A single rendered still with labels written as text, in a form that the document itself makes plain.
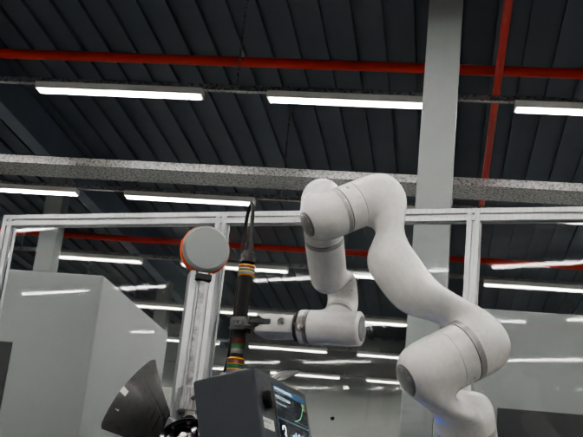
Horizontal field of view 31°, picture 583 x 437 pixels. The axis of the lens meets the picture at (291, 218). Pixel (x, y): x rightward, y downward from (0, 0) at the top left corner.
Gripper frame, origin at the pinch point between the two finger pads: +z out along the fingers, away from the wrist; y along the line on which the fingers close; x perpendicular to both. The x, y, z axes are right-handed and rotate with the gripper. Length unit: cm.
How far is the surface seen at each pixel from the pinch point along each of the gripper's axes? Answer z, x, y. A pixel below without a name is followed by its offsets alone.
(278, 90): 225, 324, 536
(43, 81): 432, 322, 491
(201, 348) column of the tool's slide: 37, 5, 58
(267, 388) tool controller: -40, -28, -78
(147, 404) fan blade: 26.2, -20.3, 6.6
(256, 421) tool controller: -41, -34, -83
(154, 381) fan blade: 26.1, -13.9, 8.3
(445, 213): -34, 53, 70
